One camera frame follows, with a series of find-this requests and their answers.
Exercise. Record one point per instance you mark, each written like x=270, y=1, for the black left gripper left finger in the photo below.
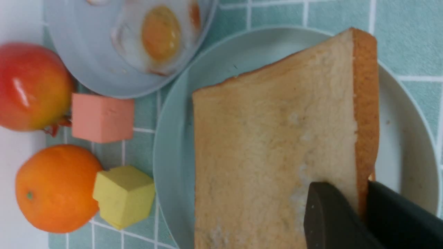
x=331, y=223

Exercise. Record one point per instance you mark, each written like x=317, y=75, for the green checkered tablecloth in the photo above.
x=410, y=43

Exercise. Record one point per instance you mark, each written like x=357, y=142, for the orange fruit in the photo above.
x=54, y=188

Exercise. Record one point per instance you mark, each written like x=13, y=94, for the red pomegranate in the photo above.
x=35, y=89

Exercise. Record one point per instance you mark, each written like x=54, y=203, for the grey-blue egg plate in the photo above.
x=81, y=33

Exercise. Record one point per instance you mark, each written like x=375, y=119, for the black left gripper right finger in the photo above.
x=399, y=223

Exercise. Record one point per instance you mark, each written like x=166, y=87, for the salmon cube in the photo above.
x=102, y=119

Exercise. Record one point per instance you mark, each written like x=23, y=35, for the front left fried egg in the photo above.
x=157, y=36

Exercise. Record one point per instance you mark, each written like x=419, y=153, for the yellow cube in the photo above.
x=125, y=195

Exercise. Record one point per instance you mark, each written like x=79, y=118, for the mint green plate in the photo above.
x=407, y=161

